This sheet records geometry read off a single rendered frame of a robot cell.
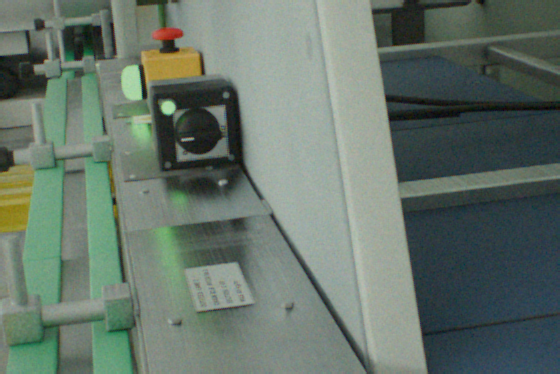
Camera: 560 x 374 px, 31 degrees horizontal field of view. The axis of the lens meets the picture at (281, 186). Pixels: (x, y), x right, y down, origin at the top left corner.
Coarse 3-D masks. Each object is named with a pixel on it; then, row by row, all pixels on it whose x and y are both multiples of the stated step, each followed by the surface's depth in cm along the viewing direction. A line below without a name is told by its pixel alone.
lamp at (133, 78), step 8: (128, 72) 126; (136, 72) 126; (128, 80) 126; (136, 80) 126; (144, 80) 126; (128, 88) 126; (136, 88) 126; (144, 88) 126; (128, 96) 127; (136, 96) 127; (144, 96) 127
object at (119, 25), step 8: (112, 0) 185; (120, 0) 170; (112, 8) 186; (120, 8) 171; (120, 16) 170; (120, 24) 171; (120, 32) 171; (120, 40) 171; (120, 48) 172; (120, 56) 172
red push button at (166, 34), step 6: (156, 30) 126; (162, 30) 126; (168, 30) 126; (174, 30) 126; (180, 30) 127; (156, 36) 126; (162, 36) 125; (168, 36) 125; (174, 36) 125; (180, 36) 126; (162, 42) 127; (168, 42) 127; (174, 42) 127; (168, 48) 127
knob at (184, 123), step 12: (192, 108) 98; (180, 120) 97; (192, 120) 96; (204, 120) 96; (216, 120) 98; (180, 132) 96; (192, 132) 95; (204, 132) 95; (216, 132) 95; (180, 144) 97; (192, 144) 97; (204, 144) 97; (216, 144) 97
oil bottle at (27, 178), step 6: (108, 168) 150; (12, 174) 150; (18, 174) 150; (24, 174) 150; (30, 174) 150; (0, 180) 148; (6, 180) 147; (12, 180) 147; (18, 180) 147; (24, 180) 147; (30, 180) 147; (0, 186) 146; (6, 186) 146
